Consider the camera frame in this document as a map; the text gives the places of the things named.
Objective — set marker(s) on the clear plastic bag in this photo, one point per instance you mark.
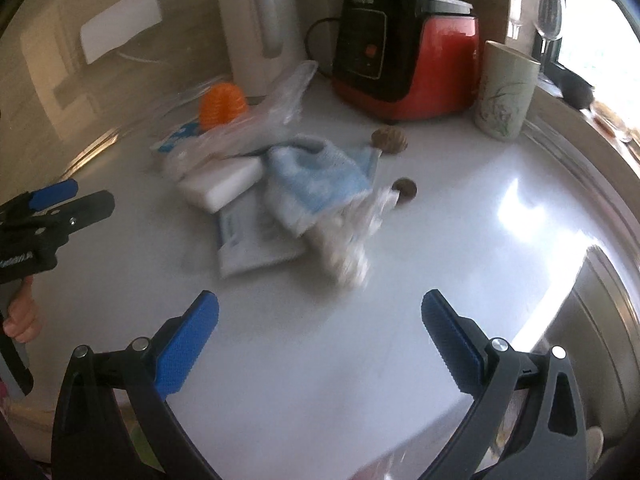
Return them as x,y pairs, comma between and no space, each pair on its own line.
270,110

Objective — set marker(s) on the steel sink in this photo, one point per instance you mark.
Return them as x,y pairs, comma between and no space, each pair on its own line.
600,335

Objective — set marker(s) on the white electric kettle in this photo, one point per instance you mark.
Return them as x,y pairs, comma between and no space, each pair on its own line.
260,35

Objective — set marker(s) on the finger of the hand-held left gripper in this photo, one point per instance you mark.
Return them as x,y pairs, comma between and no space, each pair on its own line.
50,197
85,210

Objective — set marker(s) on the person's left hand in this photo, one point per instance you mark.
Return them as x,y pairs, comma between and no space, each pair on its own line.
22,317

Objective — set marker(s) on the orange spiky ball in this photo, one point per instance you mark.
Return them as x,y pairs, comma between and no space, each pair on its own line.
222,105

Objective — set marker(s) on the crumpled white tissue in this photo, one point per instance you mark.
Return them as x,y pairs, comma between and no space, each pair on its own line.
345,245

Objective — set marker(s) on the white sponge block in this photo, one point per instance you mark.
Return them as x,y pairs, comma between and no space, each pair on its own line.
220,185

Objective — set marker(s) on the white wall socket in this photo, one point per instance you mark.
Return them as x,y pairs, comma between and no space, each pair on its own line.
120,25

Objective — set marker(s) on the clear wine glass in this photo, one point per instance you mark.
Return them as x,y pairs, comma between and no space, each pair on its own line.
549,15
514,25

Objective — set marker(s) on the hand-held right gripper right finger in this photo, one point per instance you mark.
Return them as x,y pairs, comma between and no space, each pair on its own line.
450,340

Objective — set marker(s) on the red black blender base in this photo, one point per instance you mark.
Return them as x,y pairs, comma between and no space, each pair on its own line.
440,70

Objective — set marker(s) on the dark round object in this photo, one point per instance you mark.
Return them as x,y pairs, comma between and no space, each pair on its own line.
576,89

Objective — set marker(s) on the floral ceramic cup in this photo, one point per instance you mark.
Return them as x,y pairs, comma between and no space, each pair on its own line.
505,90

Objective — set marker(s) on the white printed packet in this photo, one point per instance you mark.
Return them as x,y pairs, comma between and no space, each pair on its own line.
250,245

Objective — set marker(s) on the blue white flat packet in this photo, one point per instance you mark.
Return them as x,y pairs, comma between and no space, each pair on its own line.
172,142

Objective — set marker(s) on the light blue cloth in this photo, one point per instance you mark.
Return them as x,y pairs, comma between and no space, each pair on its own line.
310,175

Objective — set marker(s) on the brown walnut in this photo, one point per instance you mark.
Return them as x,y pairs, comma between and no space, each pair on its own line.
390,140
406,191

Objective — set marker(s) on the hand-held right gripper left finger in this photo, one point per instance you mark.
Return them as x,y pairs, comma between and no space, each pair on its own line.
187,345

